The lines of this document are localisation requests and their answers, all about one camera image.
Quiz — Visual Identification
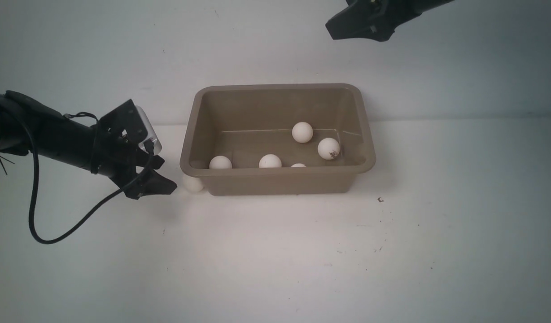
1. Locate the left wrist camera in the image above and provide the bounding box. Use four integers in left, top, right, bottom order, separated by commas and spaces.
135, 105, 162, 156

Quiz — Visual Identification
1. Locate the tan plastic bin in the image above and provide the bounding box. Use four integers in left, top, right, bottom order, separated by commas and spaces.
179, 83, 376, 196

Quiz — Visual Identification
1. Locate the white ball beside bin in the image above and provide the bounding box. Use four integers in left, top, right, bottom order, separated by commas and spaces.
182, 174, 205, 194

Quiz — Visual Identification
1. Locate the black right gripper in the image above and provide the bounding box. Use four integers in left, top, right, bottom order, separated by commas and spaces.
325, 0, 452, 42

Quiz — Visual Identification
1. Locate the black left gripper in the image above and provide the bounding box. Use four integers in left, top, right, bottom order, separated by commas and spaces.
91, 100, 177, 200

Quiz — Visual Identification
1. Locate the black left camera cable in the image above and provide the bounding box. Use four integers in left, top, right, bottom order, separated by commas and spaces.
0, 101, 156, 245

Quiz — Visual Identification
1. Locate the white ball with logo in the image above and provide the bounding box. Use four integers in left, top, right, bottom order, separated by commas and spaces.
209, 155, 232, 170

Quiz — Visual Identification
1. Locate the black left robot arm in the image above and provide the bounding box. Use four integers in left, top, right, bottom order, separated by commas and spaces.
0, 91, 177, 200

